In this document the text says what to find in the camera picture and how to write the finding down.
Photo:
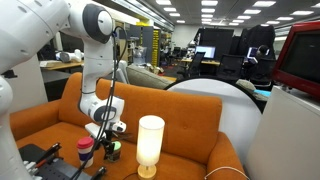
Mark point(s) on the white round disc black rim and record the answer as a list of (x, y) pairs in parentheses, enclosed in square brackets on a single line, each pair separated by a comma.
[(240, 113)]

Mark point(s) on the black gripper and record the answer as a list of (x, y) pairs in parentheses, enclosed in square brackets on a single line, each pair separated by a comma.
[(108, 138)]

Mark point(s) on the black mesh office chair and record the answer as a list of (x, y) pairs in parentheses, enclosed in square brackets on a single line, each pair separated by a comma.
[(196, 63)]

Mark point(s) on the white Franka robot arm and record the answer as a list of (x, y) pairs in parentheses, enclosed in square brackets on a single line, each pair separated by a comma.
[(33, 26)]

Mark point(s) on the black curtain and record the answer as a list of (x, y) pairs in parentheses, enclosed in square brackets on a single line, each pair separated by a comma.
[(216, 38)]

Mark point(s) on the orange fabric couch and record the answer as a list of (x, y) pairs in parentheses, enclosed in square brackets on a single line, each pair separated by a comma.
[(186, 120)]

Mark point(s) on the black perforated robot table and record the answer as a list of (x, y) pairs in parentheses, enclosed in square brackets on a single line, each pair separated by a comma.
[(63, 170)]

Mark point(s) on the white flat panel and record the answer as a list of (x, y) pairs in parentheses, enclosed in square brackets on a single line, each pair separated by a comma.
[(286, 140)]

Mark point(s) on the grey fabric couch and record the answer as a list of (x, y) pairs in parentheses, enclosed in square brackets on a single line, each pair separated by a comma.
[(146, 78)]

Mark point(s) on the bright computer monitor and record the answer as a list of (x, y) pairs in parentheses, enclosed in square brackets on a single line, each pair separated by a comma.
[(206, 51)]

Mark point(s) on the blue cup with red lid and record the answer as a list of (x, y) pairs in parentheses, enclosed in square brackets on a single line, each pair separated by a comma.
[(85, 153)]

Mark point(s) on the red framed monitor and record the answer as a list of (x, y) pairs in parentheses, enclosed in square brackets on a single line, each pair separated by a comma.
[(300, 56)]

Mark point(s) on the white lamp with wooden base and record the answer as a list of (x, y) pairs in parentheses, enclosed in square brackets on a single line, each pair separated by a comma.
[(150, 140)]

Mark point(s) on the wooden desk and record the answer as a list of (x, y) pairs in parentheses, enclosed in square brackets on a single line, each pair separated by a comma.
[(63, 65)]

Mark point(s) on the jar with green lid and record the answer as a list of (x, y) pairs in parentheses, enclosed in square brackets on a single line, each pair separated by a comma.
[(118, 146)]

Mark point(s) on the person in dark clothes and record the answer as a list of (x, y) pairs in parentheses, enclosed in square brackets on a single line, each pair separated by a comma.
[(263, 66)]

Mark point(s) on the black wide office chair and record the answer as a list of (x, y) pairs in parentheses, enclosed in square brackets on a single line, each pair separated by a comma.
[(230, 65)]

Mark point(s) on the aluminium rail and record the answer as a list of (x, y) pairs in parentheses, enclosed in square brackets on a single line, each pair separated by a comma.
[(31, 168)]

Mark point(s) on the white machine on desk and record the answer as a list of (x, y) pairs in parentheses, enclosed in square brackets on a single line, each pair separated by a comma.
[(68, 56)]

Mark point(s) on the yellow and black shelf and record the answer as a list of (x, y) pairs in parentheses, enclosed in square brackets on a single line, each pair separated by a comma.
[(155, 46)]

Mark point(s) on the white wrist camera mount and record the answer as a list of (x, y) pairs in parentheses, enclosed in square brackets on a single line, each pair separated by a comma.
[(95, 129)]

